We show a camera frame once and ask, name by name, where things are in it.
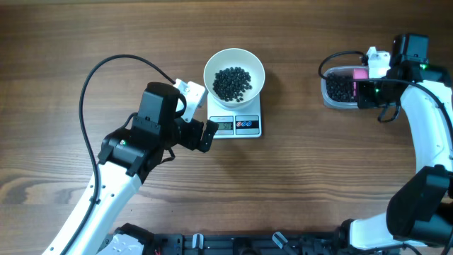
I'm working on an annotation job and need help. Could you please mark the black beans in bowl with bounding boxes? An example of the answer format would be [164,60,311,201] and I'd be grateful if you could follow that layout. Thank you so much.
[213,67,252,103]

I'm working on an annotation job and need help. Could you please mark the black beans pile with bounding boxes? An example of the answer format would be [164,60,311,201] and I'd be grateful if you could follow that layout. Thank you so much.
[326,73,356,103]

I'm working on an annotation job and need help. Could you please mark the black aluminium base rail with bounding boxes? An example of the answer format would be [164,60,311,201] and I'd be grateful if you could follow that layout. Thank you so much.
[95,232,401,255]

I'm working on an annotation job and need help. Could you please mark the left black camera cable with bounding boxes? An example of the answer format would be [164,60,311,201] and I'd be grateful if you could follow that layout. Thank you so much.
[59,54,177,255]

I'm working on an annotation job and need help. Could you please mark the white round bowl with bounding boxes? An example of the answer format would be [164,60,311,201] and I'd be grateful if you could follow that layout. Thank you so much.
[203,48,265,108]

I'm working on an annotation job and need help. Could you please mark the clear plastic container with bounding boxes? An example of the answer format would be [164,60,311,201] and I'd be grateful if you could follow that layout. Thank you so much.
[321,66,369,110]

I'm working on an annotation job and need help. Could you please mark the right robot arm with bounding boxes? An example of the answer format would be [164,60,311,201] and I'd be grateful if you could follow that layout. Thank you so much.
[342,33,452,254]

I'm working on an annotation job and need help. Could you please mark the pink scoop blue handle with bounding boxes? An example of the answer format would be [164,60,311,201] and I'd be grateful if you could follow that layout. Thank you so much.
[352,69,369,98]

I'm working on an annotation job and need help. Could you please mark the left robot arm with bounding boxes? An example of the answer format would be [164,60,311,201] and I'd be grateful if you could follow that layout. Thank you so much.
[45,80,218,254]

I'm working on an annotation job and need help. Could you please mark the white digital kitchen scale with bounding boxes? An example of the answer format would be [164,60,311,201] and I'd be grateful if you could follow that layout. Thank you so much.
[207,94,262,139]

